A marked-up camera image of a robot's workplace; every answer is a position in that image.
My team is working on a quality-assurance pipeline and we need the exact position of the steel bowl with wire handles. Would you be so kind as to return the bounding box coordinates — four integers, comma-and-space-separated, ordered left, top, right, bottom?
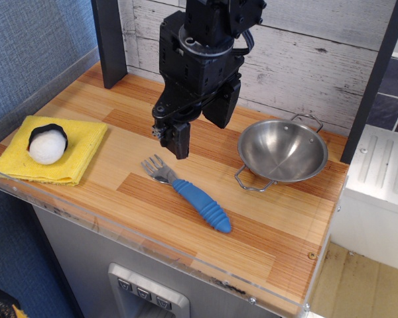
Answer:
235, 114, 328, 192

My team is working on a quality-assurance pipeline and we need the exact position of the yellow and black object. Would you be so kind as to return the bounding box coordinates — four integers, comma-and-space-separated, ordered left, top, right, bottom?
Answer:
0, 299, 28, 318

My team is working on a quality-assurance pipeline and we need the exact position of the white and black rice ball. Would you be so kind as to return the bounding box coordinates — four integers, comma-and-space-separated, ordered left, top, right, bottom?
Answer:
27, 123, 68, 165

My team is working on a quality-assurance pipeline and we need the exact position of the blue handled metal fork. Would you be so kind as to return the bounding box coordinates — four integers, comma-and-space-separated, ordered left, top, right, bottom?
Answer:
141, 154, 232, 233

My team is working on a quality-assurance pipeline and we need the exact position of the clear acrylic front guard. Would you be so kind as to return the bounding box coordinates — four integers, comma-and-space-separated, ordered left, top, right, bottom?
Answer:
0, 162, 347, 317

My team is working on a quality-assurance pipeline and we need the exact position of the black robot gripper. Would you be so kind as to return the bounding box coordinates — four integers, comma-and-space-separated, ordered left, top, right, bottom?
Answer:
152, 10, 245, 160

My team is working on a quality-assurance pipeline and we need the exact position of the steel toy fridge cabinet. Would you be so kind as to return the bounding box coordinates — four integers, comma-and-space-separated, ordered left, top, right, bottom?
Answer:
34, 205, 306, 317

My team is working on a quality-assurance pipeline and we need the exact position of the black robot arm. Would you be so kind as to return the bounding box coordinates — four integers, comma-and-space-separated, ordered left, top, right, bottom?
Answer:
152, 1, 267, 160

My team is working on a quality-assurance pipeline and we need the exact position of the white ribbed appliance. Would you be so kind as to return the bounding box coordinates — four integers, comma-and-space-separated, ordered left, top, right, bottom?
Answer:
330, 125, 398, 269

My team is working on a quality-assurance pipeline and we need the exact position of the grey dispenser button panel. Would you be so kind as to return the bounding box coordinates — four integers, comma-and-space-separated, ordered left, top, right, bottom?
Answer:
108, 263, 190, 317

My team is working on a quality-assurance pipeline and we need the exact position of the yellow folded towel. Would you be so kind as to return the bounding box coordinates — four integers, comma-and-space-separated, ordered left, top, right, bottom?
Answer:
0, 115, 107, 186

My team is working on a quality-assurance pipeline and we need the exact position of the dark grey right post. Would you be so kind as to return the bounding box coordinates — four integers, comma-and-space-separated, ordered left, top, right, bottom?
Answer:
340, 0, 398, 164

